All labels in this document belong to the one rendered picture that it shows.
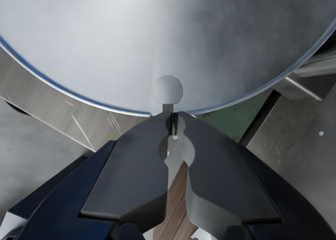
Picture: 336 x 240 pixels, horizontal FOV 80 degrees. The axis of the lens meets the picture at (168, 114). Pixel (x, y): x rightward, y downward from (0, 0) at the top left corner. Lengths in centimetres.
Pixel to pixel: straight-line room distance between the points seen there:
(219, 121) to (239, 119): 3
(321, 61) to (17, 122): 112
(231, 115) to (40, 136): 94
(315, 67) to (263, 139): 13
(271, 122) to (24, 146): 105
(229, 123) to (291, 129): 9
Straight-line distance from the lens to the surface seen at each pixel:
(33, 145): 114
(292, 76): 26
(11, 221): 69
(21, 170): 120
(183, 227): 71
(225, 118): 30
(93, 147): 16
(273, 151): 34
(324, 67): 23
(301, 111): 35
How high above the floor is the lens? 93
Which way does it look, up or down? 84 degrees down
